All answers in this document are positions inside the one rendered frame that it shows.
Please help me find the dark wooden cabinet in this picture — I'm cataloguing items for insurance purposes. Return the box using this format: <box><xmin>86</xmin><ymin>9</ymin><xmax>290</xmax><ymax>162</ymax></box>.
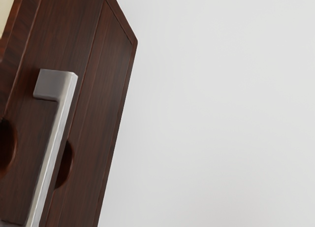
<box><xmin>0</xmin><ymin>0</ymin><xmax>138</xmax><ymax>227</ymax></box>

